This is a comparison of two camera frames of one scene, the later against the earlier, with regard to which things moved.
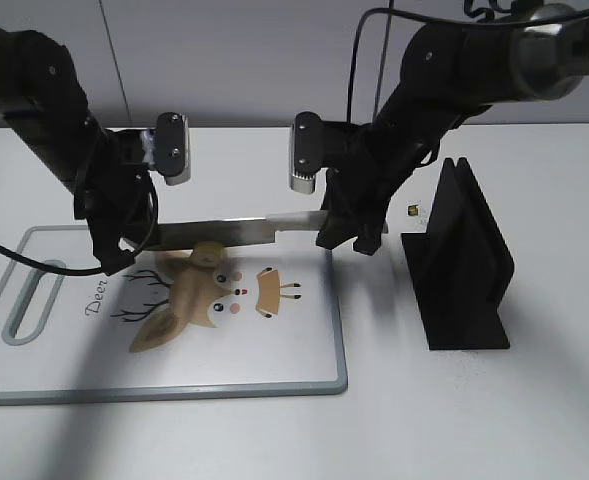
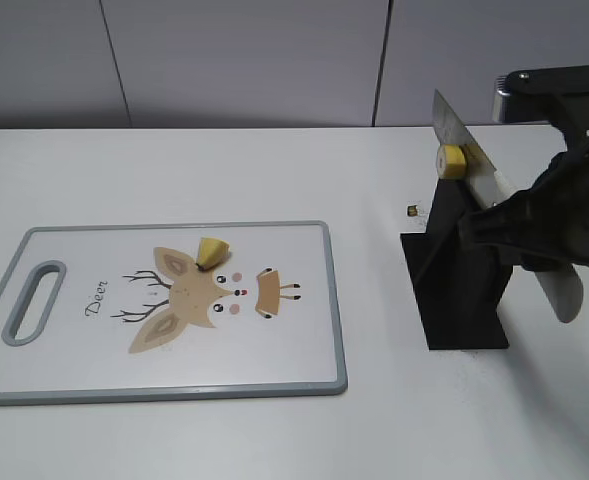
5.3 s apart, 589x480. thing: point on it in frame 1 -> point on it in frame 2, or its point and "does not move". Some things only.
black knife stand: (460, 267) does not move
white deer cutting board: (160, 326) does not move
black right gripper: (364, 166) -> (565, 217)
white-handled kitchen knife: (254, 231) -> (562, 288)
